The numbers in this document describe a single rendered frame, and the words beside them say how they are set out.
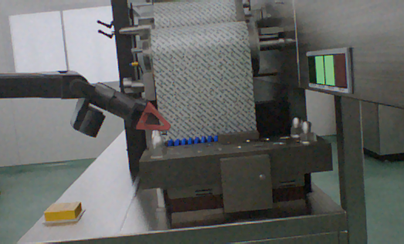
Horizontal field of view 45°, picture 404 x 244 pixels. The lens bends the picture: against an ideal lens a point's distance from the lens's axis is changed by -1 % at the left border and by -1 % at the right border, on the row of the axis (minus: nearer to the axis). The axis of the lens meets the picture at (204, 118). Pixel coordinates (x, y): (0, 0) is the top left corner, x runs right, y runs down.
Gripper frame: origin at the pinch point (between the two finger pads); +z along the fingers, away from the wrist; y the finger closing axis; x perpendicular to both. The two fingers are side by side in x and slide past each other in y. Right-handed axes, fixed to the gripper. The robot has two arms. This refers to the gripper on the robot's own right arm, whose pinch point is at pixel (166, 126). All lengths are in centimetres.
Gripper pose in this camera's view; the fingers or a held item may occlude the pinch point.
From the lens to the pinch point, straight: 120.1
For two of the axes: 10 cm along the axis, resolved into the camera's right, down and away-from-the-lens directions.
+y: 0.4, 1.1, -9.9
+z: 9.0, 4.2, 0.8
